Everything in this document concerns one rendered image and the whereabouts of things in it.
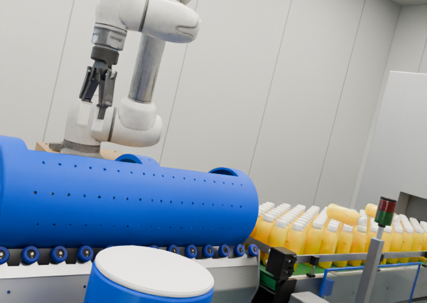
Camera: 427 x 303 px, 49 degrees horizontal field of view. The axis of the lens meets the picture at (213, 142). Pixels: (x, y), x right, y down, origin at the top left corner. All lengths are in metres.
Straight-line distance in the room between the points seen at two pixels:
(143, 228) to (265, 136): 4.12
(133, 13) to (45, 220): 0.58
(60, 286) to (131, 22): 0.72
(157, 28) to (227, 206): 0.61
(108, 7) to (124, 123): 0.75
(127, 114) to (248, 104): 3.31
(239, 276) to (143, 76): 0.86
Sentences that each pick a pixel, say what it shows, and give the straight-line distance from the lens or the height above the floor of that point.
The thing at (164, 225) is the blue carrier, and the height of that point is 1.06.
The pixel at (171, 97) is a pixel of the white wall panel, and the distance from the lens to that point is 4.66.
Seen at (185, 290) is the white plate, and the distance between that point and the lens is 1.04.
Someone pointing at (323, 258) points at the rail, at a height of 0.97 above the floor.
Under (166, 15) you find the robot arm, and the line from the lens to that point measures 1.34.
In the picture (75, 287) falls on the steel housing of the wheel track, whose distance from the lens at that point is 1.36.
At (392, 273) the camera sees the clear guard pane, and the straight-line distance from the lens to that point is 2.33.
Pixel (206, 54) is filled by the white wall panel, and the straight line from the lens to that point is 4.84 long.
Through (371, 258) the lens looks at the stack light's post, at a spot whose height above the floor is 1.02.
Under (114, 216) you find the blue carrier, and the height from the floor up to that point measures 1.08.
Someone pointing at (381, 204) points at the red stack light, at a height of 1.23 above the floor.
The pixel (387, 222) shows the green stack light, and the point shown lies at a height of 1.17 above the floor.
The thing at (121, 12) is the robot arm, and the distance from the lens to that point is 1.33.
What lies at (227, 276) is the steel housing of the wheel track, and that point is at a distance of 1.69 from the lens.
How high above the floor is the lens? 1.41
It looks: 3 degrees down
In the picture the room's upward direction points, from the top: 14 degrees clockwise
